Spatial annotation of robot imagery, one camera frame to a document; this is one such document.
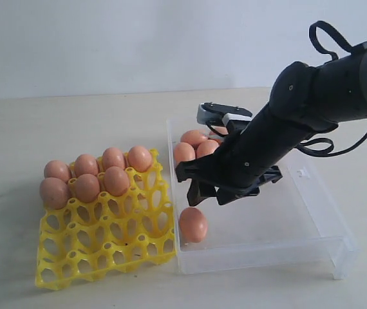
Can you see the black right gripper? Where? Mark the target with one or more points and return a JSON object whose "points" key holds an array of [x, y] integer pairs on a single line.
{"points": [[244, 162]]}

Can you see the brown egg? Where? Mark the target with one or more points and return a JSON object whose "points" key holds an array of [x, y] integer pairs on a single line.
{"points": [[87, 188], [54, 192], [139, 158], [57, 169], [206, 148], [220, 130], [86, 164], [193, 137], [193, 225], [113, 157], [116, 181], [183, 152]]}

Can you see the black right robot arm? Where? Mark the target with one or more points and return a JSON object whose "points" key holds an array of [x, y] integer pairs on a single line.
{"points": [[304, 101]]}

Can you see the clear plastic storage box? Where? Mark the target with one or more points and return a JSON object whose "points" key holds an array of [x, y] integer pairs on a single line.
{"points": [[292, 221]]}

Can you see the yellow plastic egg tray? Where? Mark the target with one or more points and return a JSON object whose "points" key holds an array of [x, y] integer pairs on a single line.
{"points": [[86, 241]]}

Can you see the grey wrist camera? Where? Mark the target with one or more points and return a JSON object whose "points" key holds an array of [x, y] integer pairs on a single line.
{"points": [[220, 115]]}

